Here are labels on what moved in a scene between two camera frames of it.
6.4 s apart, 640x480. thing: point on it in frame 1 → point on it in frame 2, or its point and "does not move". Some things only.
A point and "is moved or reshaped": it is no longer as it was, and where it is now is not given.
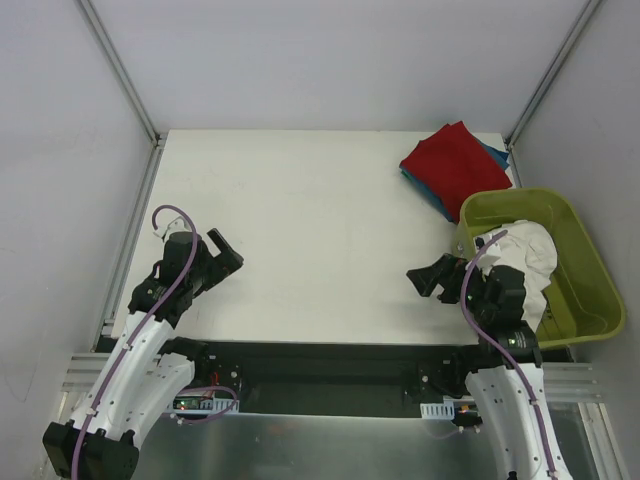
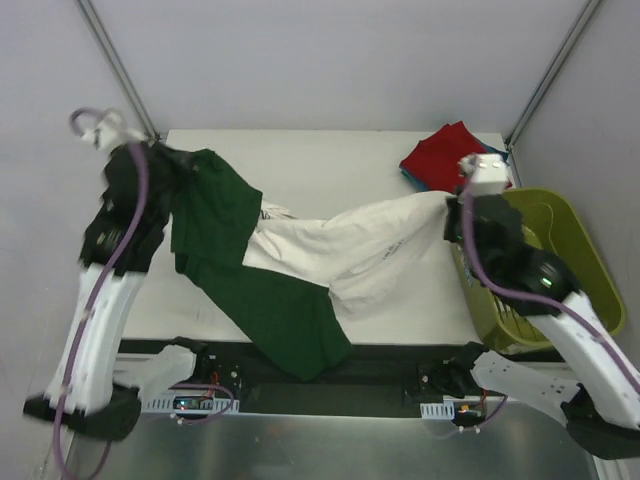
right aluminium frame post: [547, 78] does not move
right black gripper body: [451, 278] → [458, 220]
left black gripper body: [211, 265] → [163, 163]
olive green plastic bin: [585, 300] does not move
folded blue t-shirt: [433, 199] does not move
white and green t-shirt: [529, 246] is moved or reshaped
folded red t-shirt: [452, 164] does not move
